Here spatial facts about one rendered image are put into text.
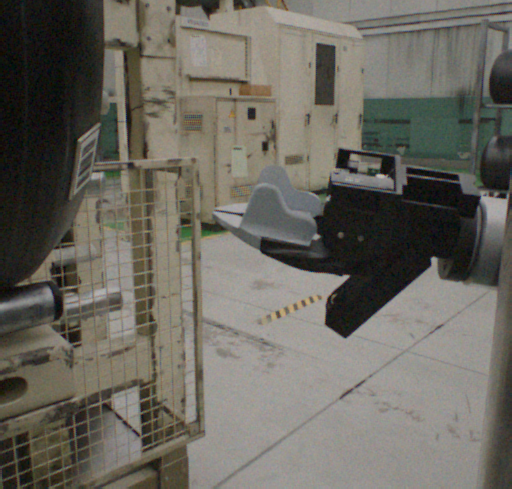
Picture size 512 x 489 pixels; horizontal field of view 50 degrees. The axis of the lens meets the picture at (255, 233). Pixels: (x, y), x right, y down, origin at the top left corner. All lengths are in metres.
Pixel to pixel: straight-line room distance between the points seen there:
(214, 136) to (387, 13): 8.24
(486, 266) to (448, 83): 11.54
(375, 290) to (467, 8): 11.61
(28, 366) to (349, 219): 0.34
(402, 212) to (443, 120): 11.47
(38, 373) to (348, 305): 0.31
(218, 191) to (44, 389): 4.53
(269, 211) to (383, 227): 0.09
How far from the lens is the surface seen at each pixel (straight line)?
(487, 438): 0.17
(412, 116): 12.17
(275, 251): 0.45
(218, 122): 5.02
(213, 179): 5.03
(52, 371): 0.60
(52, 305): 0.60
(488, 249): 0.45
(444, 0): 12.23
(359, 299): 0.48
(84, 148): 0.49
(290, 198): 0.48
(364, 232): 0.44
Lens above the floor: 1.10
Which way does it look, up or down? 12 degrees down
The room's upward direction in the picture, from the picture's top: straight up
